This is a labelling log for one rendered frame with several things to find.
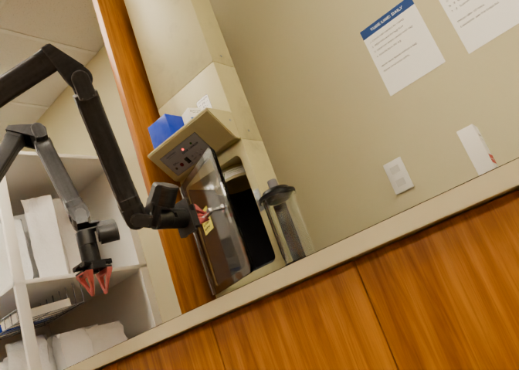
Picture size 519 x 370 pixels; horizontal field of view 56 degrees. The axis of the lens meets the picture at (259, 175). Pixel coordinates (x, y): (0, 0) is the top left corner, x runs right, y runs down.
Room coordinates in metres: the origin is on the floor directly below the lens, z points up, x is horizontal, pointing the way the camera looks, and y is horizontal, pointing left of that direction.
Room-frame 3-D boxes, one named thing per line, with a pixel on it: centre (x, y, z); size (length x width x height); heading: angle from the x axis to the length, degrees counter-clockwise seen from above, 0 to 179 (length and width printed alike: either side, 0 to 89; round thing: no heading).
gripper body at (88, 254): (1.44, 0.58, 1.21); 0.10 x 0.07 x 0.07; 145
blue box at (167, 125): (1.53, 0.24, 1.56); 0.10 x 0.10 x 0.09; 54
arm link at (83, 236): (1.45, 0.57, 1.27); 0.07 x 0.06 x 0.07; 114
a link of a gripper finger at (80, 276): (1.44, 0.58, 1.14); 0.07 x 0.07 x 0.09; 55
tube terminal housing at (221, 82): (1.64, 0.07, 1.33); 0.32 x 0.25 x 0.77; 54
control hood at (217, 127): (1.49, 0.18, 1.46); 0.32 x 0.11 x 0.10; 54
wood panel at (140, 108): (1.79, 0.24, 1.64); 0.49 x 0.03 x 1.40; 144
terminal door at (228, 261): (1.49, 0.19, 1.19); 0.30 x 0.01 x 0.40; 33
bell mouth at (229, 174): (1.61, 0.07, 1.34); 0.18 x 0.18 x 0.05
